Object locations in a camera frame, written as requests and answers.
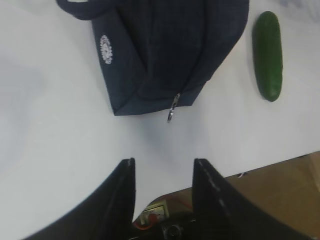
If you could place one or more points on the navy blue lunch bag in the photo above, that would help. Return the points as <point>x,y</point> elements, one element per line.
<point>158,54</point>

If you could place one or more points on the green cucumber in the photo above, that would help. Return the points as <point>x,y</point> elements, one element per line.
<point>267,55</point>

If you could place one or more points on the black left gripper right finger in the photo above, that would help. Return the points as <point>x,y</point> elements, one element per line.
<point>223,213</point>

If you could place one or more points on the electronics box under table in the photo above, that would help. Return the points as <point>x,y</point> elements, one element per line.
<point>170,218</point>

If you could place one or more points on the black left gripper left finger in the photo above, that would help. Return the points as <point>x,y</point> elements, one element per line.
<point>106,214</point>

